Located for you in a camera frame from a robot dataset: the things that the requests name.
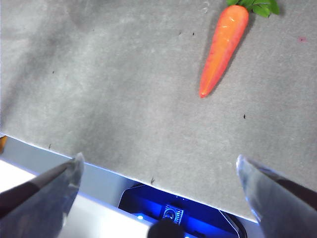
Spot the orange toy carrot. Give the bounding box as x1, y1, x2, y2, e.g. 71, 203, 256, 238
199, 0, 280, 99

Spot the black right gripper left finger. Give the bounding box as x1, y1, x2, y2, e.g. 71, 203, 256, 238
0, 152, 85, 238

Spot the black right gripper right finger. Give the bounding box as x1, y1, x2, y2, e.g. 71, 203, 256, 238
236, 154, 317, 238

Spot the blue lit display panel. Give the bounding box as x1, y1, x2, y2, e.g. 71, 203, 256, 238
118, 184, 248, 238

